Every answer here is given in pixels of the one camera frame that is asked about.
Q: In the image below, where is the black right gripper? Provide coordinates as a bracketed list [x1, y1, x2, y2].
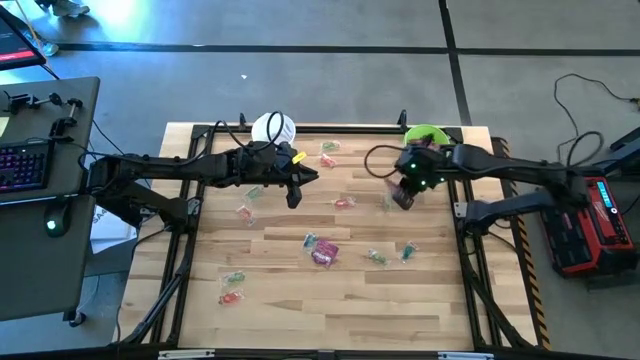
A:
[393, 143, 455, 212]

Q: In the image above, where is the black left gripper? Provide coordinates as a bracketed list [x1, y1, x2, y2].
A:
[231, 142, 320, 210]

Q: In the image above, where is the green plastic bucket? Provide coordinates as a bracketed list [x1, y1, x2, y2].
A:
[403, 123, 451, 147]

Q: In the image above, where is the white plastic bucket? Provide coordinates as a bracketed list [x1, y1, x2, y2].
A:
[250, 112, 297, 147]

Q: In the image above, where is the yellow black hazard strip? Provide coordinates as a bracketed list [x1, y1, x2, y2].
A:
[497, 137, 551, 351]

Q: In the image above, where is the red and black tool case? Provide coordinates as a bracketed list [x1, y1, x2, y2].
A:
[532, 167, 640, 279]

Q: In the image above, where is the white box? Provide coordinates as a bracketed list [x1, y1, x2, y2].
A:
[91, 204, 139, 254]

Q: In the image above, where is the black stand base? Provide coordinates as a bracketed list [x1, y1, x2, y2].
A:
[592, 124, 640, 176]

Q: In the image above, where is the grey desk with keyboard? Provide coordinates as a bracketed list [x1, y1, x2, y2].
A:
[0, 76, 101, 204]

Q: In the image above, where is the black desk clamp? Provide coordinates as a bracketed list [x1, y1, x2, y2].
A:
[2, 91, 51, 114]
[48, 97, 84, 141]

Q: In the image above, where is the black computer mouse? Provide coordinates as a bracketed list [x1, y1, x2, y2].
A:
[43, 207, 70, 239]

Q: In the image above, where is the black computer keyboard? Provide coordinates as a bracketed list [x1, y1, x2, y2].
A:
[0, 141, 55, 195]

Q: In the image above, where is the grey desk with mouse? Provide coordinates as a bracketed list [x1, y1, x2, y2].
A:
[0, 193, 97, 323]

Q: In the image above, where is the person's foot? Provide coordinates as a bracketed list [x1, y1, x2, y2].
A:
[49, 0, 90, 20]

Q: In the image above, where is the black computer screen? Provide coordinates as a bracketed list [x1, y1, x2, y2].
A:
[0, 5, 49, 71]

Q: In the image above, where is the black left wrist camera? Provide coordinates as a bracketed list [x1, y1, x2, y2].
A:
[274, 146, 297, 171]

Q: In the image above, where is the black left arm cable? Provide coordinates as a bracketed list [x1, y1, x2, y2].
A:
[213, 110, 286, 151]

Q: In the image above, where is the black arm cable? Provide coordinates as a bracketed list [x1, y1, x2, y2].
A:
[213, 110, 286, 151]
[363, 144, 407, 180]

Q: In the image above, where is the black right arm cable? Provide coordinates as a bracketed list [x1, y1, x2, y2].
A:
[363, 144, 407, 180]

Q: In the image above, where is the black metal table frame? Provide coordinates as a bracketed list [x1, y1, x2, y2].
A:
[112, 122, 539, 351]

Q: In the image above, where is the black floor cable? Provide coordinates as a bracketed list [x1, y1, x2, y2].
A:
[552, 73, 640, 162]

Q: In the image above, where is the grey metal bracket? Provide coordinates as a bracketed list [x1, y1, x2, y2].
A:
[157, 348, 216, 360]
[437, 351, 496, 360]

